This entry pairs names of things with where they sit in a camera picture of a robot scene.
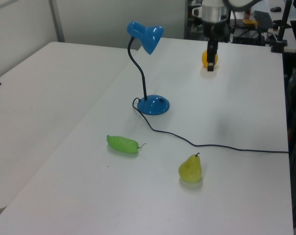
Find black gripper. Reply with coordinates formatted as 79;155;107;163
202;21;234;72

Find blue gooseneck desk lamp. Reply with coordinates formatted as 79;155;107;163
126;21;171;116

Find orange fruit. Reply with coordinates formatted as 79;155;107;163
201;50;219;69

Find white mug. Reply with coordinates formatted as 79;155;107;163
192;6;203;19

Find black computer keyboard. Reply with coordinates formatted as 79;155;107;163
254;10;274;29

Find yellow-green toy pear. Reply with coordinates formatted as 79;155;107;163
178;152;203;183

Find green chili pepper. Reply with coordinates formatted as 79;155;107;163
106;134;148;154

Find white adjoining table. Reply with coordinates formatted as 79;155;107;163
0;41;139;213

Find bundle of black cables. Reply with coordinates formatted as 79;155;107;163
232;28;274;46

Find black lamp power cable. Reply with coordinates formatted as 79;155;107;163
131;97;290;154

